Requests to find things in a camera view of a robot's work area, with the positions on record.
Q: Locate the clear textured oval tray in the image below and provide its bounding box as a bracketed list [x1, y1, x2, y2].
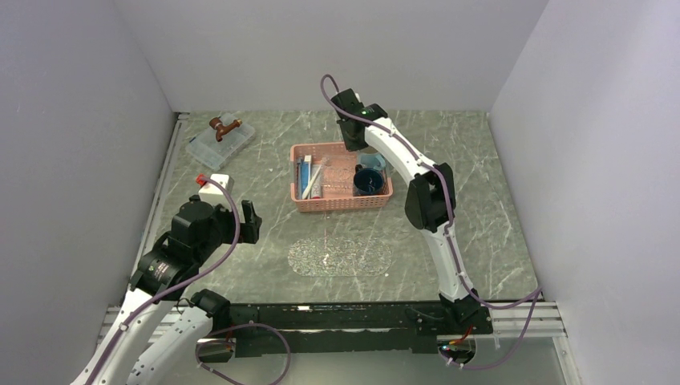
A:
[287, 237, 393, 278]

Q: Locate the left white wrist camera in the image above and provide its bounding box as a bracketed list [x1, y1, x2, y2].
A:
[196, 173, 234, 209]

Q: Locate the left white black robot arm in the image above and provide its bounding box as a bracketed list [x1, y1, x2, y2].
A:
[74, 192, 262, 384]

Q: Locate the white and blue mug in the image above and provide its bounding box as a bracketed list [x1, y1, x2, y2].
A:
[358, 152, 387, 172]

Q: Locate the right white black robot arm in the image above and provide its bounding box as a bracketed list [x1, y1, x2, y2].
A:
[327, 89, 493, 334]

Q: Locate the dark blue mug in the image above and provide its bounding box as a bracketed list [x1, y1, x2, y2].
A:
[353, 164, 385, 197]

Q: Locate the white toothbrush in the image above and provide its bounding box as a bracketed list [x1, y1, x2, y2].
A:
[302, 164, 323, 200]

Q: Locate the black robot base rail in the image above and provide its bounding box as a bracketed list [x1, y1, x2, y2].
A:
[188, 289, 511, 362]

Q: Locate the blue toothpaste tube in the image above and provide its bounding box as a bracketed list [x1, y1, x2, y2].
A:
[297, 155, 312, 200]

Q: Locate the clear plastic organizer box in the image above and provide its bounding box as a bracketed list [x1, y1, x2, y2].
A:
[185, 112, 256, 171]

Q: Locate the pink plastic basket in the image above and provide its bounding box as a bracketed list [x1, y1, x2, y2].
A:
[289, 142, 394, 213]

